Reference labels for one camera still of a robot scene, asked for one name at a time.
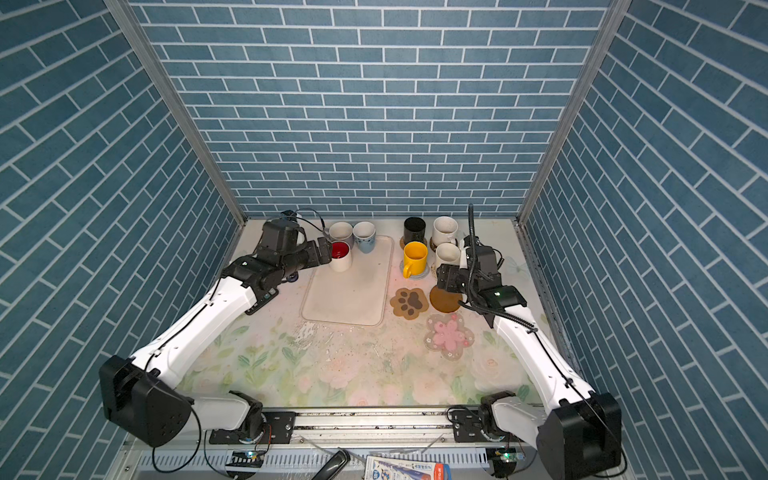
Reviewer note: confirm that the beige serving tray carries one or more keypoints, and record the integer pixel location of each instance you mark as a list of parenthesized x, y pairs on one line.
[(355, 296)]

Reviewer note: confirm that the brown paw print coaster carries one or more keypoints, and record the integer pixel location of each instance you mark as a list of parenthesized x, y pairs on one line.
[(409, 303)]

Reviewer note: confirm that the aluminium front rail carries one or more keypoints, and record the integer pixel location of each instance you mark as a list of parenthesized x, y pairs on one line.
[(408, 433)]

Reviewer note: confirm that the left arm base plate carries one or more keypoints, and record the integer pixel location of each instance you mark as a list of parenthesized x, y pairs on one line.
[(279, 427)]

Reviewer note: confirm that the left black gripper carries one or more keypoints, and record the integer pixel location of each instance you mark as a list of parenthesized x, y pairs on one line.
[(313, 258)]

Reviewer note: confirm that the light blue floral mug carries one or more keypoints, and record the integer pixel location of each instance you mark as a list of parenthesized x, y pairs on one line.
[(364, 233)]

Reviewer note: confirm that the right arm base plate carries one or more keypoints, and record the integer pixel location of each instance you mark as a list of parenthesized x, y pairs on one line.
[(466, 425)]

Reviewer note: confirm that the cream white mug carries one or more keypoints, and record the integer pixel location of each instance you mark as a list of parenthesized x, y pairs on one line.
[(447, 253)]

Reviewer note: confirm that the green circuit board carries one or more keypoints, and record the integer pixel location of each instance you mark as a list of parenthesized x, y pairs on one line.
[(249, 459)]

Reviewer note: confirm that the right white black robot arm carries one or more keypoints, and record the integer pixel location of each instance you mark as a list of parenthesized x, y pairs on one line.
[(575, 430)]

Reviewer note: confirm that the black mug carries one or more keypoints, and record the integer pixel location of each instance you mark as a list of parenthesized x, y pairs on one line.
[(414, 230)]

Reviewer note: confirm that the blue white printed package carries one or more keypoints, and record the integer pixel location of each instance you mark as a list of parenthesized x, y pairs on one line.
[(380, 468)]

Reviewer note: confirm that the pink flower coaster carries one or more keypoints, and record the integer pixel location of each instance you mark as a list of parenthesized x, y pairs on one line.
[(448, 335)]

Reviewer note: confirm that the red inside mug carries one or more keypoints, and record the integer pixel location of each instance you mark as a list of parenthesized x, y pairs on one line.
[(341, 256)]

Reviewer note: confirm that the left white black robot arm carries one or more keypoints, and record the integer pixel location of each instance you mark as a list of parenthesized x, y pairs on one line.
[(139, 393)]

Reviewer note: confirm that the blue grey woven coaster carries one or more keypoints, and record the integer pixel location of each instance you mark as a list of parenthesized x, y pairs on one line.
[(425, 273)]

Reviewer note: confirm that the yellow mug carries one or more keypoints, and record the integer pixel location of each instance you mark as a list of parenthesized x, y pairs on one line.
[(415, 258)]

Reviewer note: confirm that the black handheld device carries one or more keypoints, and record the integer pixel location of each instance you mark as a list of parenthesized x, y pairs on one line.
[(337, 462)]

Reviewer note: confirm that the white speckled mug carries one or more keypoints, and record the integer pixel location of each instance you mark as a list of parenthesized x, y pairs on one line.
[(444, 230)]

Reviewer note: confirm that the brown cork round coaster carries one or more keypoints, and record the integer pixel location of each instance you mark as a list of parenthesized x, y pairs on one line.
[(444, 301)]

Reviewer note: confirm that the white mug grey handle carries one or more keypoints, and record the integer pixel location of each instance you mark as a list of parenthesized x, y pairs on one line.
[(342, 232)]

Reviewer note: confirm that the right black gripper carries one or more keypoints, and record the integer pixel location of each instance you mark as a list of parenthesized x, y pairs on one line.
[(450, 273)]

